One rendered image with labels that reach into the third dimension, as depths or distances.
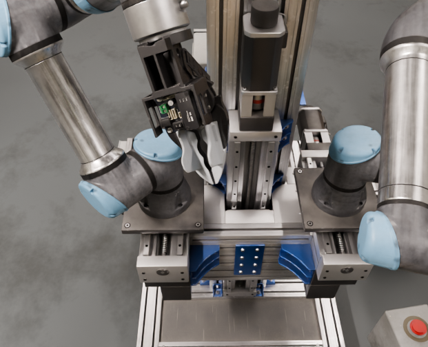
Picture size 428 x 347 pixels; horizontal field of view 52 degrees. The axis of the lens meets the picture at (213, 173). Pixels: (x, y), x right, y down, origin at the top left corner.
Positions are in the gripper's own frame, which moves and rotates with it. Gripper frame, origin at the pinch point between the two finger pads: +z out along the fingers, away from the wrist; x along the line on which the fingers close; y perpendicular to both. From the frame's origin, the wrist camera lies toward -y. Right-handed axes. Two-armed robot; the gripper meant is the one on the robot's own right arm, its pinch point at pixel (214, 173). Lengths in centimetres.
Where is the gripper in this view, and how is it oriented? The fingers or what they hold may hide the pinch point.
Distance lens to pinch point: 63.3
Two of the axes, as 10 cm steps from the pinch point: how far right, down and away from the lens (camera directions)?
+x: 9.3, -2.0, -3.2
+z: 2.9, 9.1, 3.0
